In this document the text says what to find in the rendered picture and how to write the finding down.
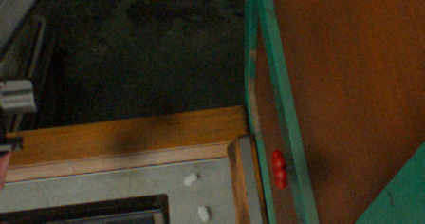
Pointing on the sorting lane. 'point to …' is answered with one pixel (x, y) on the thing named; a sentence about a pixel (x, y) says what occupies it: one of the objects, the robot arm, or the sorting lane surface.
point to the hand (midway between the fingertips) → (0, 185)
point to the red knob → (280, 169)
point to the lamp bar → (98, 213)
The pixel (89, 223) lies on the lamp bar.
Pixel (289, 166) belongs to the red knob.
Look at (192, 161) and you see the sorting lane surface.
